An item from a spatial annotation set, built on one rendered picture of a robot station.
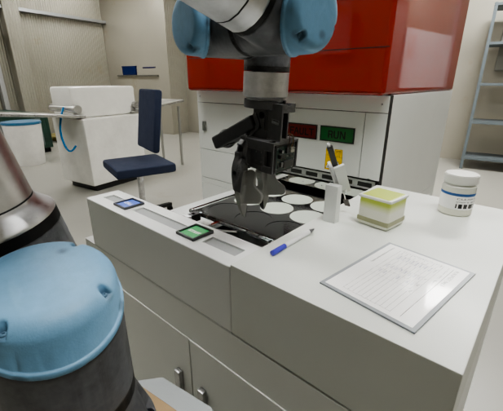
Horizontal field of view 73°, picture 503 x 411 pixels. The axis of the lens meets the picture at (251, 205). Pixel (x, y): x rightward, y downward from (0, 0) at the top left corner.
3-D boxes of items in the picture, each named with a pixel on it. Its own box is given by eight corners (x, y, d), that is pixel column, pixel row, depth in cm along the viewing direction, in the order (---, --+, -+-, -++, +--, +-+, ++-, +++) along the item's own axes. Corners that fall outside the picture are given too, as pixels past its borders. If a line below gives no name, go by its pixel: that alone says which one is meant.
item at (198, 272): (124, 233, 104) (117, 189, 99) (263, 308, 69) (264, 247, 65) (94, 243, 97) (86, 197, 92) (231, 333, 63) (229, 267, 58)
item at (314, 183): (262, 191, 134) (262, 168, 130) (370, 220, 106) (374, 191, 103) (259, 192, 132) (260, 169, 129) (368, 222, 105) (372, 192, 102)
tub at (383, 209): (373, 214, 79) (377, 186, 77) (404, 223, 74) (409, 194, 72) (355, 222, 75) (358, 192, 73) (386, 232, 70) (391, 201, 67)
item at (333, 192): (333, 213, 80) (337, 157, 75) (348, 217, 78) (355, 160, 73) (319, 220, 76) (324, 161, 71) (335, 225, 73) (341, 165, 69)
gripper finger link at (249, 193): (252, 226, 59) (262, 174, 57) (228, 215, 62) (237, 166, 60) (263, 224, 61) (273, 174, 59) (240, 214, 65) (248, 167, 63)
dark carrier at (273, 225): (267, 185, 125) (267, 183, 125) (355, 207, 104) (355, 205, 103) (195, 211, 101) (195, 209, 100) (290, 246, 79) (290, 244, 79)
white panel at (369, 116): (205, 179, 159) (200, 90, 145) (375, 227, 108) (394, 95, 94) (200, 181, 157) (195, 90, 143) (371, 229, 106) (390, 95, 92)
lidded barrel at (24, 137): (39, 157, 582) (30, 118, 559) (56, 162, 553) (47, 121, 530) (3, 164, 540) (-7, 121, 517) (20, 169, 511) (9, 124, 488)
